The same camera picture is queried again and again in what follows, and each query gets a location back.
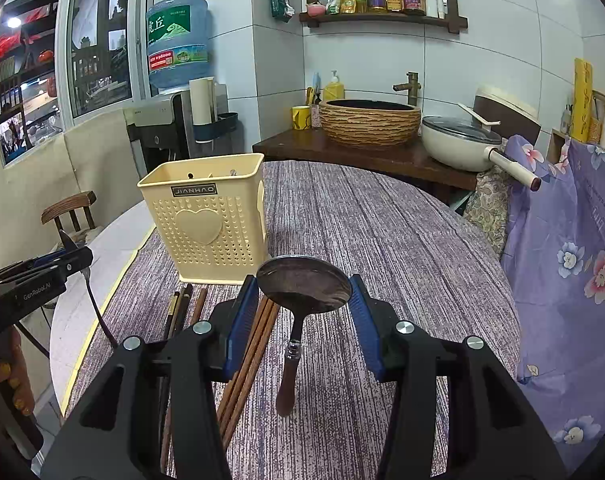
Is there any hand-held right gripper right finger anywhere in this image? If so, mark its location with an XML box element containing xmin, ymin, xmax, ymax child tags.
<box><xmin>347</xmin><ymin>274</ymin><xmax>558</xmax><ymax>480</ymax></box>

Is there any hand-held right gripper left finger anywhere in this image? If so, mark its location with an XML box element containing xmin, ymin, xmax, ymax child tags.
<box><xmin>40</xmin><ymin>275</ymin><xmax>263</xmax><ymax>480</ymax></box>

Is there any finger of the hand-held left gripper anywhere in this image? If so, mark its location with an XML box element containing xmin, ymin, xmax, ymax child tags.
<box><xmin>0</xmin><ymin>230</ymin><xmax>80</xmax><ymax>278</ymax></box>
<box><xmin>30</xmin><ymin>246</ymin><xmax>94</xmax><ymax>283</ymax></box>

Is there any brown wooden chopstick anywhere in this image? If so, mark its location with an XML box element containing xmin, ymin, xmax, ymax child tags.
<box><xmin>188</xmin><ymin>287</ymin><xmax>209</xmax><ymax>328</ymax></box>
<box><xmin>216</xmin><ymin>296</ymin><xmax>268</xmax><ymax>426</ymax></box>
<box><xmin>222</xmin><ymin>302</ymin><xmax>282</xmax><ymax>452</ymax></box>
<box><xmin>220</xmin><ymin>299</ymin><xmax>276</xmax><ymax>441</ymax></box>

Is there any black chopstick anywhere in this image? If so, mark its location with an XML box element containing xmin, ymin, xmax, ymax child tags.
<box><xmin>158</xmin><ymin>291</ymin><xmax>182</xmax><ymax>476</ymax></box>
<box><xmin>170</xmin><ymin>285</ymin><xmax>193</xmax><ymax>336</ymax></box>

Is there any metal ladle with wooden handle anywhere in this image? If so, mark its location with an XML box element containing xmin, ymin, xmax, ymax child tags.
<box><xmin>256</xmin><ymin>255</ymin><xmax>353</xmax><ymax>417</ymax></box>

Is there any cream plastic utensil holder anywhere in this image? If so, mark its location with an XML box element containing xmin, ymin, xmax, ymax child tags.
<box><xmin>136</xmin><ymin>152</ymin><xmax>269</xmax><ymax>286</ymax></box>

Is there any person's left hand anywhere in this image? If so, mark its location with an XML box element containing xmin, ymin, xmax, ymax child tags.
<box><xmin>0</xmin><ymin>327</ymin><xmax>36</xmax><ymax>417</ymax></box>

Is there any wooden chair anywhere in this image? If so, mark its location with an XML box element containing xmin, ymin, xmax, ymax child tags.
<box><xmin>41</xmin><ymin>191</ymin><xmax>97</xmax><ymax>235</ymax></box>

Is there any beige cardboard panel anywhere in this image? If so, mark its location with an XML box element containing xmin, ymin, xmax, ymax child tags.
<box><xmin>2</xmin><ymin>109</ymin><xmax>150</xmax><ymax>258</ymax></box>

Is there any purple striped tablecloth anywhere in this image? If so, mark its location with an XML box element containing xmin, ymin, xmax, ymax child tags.
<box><xmin>65</xmin><ymin>160</ymin><xmax>521</xmax><ymax>480</ymax></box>

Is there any water dispenser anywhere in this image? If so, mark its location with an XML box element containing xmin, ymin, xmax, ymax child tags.
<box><xmin>125</xmin><ymin>91</ymin><xmax>229</xmax><ymax>177</ymax></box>

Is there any beige paisley fabric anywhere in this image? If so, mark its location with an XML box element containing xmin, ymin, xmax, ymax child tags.
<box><xmin>463</xmin><ymin>165</ymin><xmax>514</xmax><ymax>261</ymax></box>

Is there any dark wooden counter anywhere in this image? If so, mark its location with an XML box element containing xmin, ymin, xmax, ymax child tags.
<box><xmin>252</xmin><ymin>127</ymin><xmax>478</xmax><ymax>203</ymax></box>

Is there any brown ribbed sink basin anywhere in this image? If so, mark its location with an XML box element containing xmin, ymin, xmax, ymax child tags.
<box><xmin>319</xmin><ymin>99</ymin><xmax>422</xmax><ymax>147</ymax></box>

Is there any purple floral cloth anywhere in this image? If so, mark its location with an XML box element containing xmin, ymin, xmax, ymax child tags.
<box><xmin>500</xmin><ymin>135</ymin><xmax>605</xmax><ymax>461</ymax></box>

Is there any sliding glass window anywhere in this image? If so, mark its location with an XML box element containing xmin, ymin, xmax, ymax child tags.
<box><xmin>0</xmin><ymin>0</ymin><xmax>149</xmax><ymax>167</ymax></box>

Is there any glass pan lid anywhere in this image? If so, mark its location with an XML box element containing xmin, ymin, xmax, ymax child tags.
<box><xmin>423</xmin><ymin>116</ymin><xmax>503</xmax><ymax>147</ymax></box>

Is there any yellow soap dispenser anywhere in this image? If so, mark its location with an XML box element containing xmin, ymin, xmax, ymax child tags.
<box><xmin>323</xmin><ymin>70</ymin><xmax>345</xmax><ymax>103</ymax></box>

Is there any white rice paddle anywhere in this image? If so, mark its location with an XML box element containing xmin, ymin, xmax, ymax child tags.
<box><xmin>457</xmin><ymin>103</ymin><xmax>501</xmax><ymax>127</ymax></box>

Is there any brass faucet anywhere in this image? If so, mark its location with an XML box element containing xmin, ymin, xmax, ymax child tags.
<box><xmin>393</xmin><ymin>72</ymin><xmax>424</xmax><ymax>107</ymax></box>

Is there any blue water bottle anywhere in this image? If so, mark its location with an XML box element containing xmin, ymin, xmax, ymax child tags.
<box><xmin>146</xmin><ymin>0</ymin><xmax>214</xmax><ymax>95</ymax></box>

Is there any cream brown rice cooker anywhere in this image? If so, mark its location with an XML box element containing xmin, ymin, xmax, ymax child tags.
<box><xmin>473</xmin><ymin>86</ymin><xmax>542</xmax><ymax>147</ymax></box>

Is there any tall yellow packet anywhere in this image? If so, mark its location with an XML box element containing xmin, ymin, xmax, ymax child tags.
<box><xmin>571</xmin><ymin>58</ymin><xmax>594</xmax><ymax>143</ymax></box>

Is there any green hanging packet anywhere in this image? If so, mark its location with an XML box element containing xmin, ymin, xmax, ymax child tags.
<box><xmin>268</xmin><ymin>0</ymin><xmax>296</xmax><ymax>23</ymax></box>

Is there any cream pan with handle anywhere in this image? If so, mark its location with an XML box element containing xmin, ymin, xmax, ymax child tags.
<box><xmin>421</xmin><ymin>116</ymin><xmax>541</xmax><ymax>192</ymax></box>

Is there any blue wall holder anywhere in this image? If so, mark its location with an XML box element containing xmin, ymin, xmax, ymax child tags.
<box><xmin>192</xmin><ymin>111</ymin><xmax>239</xmax><ymax>142</ymax></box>

